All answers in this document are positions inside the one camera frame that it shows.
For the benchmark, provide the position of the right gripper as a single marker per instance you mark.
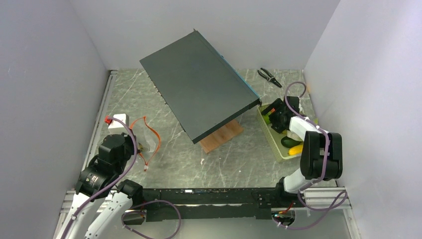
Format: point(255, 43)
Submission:
point(277, 105)

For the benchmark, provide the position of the light green plastic basket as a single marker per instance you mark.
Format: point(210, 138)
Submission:
point(273, 138)

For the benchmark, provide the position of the dark green cucumber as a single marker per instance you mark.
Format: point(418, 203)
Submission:
point(289, 142)

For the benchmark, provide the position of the clear zip top bag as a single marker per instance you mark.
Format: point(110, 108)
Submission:
point(149, 142)

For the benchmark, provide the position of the green lime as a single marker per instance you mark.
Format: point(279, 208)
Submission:
point(266, 119)

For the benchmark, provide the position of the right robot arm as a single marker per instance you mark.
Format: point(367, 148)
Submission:
point(320, 151)

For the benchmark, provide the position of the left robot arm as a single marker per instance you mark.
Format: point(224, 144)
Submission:
point(99, 199)

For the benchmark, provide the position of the white cauliflower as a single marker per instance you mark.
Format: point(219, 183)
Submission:
point(293, 136)

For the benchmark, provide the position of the black pliers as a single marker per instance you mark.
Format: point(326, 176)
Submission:
point(264, 73)

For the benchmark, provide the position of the yellow corn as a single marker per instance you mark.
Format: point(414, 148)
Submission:
point(295, 150)

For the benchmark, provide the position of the wooden base board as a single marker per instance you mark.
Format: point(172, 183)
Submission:
point(221, 136)

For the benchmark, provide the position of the dark grey network switch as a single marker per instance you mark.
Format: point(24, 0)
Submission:
point(203, 91)

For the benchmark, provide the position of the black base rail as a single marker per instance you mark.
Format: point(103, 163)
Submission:
point(214, 203)

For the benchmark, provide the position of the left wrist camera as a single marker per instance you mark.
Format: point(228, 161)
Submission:
point(115, 127)

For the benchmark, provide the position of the aluminium frame profile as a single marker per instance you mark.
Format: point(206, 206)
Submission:
point(112, 76)

